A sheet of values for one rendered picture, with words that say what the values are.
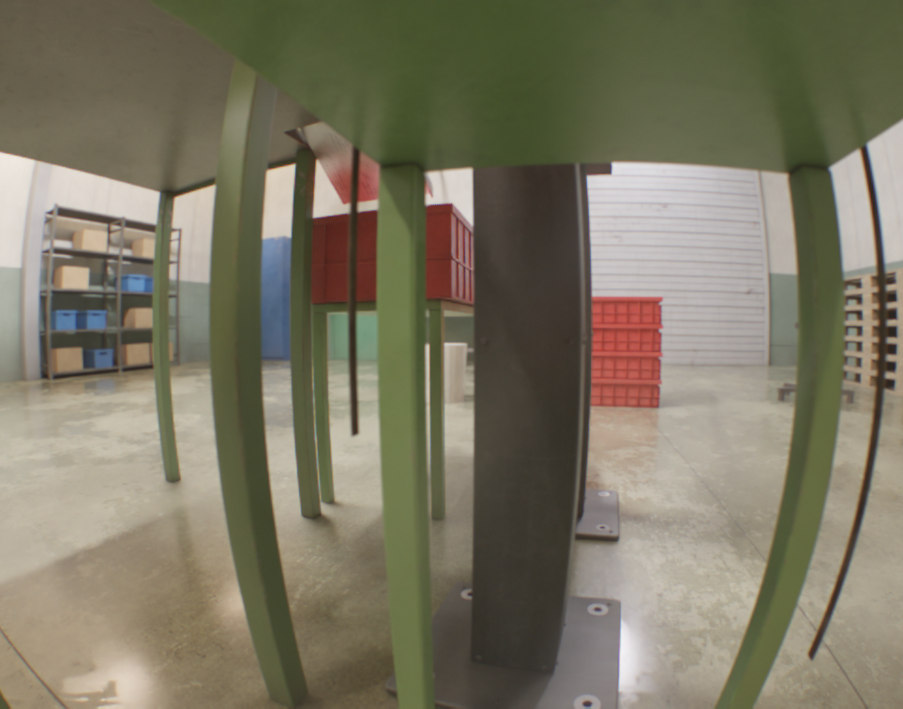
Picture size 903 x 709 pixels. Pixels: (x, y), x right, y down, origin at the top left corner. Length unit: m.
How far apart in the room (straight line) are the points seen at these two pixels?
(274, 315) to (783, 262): 7.64
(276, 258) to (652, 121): 6.92
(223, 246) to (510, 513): 0.42
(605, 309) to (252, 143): 2.41
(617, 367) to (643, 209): 3.87
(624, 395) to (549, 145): 2.46
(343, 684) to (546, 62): 0.68
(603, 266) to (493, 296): 5.58
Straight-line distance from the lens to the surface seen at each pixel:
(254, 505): 0.46
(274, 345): 7.02
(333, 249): 1.11
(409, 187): 0.33
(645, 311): 2.69
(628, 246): 6.13
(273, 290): 7.05
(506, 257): 0.48
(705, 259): 6.34
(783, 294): 6.85
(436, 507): 1.11
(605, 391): 2.71
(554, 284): 0.47
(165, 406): 1.46
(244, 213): 0.45
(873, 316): 4.49
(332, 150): 1.12
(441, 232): 1.02
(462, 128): 0.28
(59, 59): 0.87
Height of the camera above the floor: 0.47
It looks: 3 degrees down
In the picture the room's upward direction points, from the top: straight up
